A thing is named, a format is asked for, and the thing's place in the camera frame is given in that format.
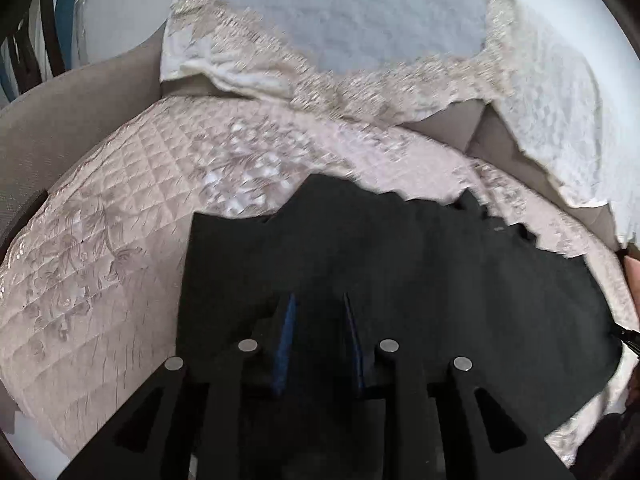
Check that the grey fabric sofa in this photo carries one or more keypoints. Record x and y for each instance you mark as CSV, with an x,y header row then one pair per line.
x,y
75,110

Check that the blue trimmed white board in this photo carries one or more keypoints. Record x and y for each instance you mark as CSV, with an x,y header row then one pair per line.
x,y
67,15

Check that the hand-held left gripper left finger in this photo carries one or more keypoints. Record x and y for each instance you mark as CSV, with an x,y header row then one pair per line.
x,y
283,350

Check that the person's right trouser leg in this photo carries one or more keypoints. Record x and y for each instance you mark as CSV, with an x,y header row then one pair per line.
x,y
612,447

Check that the blue quilted lace-trimmed cover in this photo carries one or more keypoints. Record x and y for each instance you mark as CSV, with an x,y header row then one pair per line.
x,y
350,15

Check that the white quilted lace cover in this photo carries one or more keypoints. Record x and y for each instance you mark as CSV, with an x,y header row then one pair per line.
x,y
550,90

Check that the black leather jacket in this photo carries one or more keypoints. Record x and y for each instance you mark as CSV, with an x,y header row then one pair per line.
x,y
425,270

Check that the pink quilted sofa mat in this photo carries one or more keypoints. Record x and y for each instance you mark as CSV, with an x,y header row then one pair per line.
x,y
110,240

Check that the dark wooden chair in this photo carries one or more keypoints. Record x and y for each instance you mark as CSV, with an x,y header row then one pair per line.
x,y
30,45

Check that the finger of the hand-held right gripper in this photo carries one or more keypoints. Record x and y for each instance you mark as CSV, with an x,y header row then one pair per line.
x,y
629,337

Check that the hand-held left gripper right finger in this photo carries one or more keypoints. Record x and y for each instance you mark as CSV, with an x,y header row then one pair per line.
x,y
356,355

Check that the pink cushion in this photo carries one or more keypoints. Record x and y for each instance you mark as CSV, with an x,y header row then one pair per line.
x,y
633,280

